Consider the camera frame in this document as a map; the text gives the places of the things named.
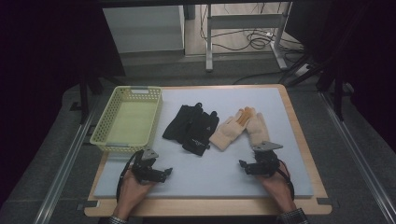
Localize black floor cables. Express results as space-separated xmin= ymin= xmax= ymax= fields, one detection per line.
xmin=200 ymin=3 xmax=305 ymax=54

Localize aluminium rail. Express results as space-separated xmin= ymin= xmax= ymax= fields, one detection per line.
xmin=318 ymin=91 xmax=396 ymax=224
xmin=32 ymin=102 xmax=98 ymax=224

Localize white foam mat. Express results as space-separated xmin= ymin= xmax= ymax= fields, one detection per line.
xmin=92 ymin=87 xmax=315 ymax=200

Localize person's right hand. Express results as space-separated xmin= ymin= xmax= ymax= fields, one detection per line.
xmin=255 ymin=161 xmax=298 ymax=215

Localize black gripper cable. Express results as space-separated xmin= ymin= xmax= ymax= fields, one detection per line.
xmin=277 ymin=159 xmax=296 ymax=202
xmin=115 ymin=150 xmax=145 ymax=203

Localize white metal table frame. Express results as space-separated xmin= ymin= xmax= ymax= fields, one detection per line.
xmin=205 ymin=2 xmax=293 ymax=73

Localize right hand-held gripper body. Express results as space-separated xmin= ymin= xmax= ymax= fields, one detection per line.
xmin=247 ymin=141 xmax=285 ymax=178

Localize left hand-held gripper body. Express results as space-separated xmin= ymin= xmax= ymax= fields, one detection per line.
xmin=130 ymin=147 xmax=167 ymax=185

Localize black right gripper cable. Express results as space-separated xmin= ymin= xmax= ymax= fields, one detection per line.
xmin=277 ymin=159 xmax=296 ymax=202

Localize plain black glove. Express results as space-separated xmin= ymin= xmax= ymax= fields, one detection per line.
xmin=162 ymin=103 xmax=204 ymax=145

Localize grey cabinet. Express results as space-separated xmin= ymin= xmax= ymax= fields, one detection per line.
xmin=102 ymin=5 xmax=187 ymax=59

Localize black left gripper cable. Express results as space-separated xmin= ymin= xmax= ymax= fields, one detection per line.
xmin=115 ymin=150 xmax=145 ymax=203

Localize white power strip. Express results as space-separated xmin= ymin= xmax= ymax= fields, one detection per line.
xmin=294 ymin=63 xmax=311 ymax=77

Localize black glove with small logo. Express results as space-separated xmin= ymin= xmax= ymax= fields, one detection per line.
xmin=181 ymin=110 xmax=220 ymax=157

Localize yellow-green plastic basket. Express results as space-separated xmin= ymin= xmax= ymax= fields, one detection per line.
xmin=89 ymin=85 xmax=163 ymax=154

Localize person's left hand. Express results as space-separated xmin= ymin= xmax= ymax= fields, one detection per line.
xmin=112 ymin=173 xmax=157 ymax=220

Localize black tripod stand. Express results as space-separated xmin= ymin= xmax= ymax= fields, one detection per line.
xmin=279 ymin=46 xmax=348 ymax=122

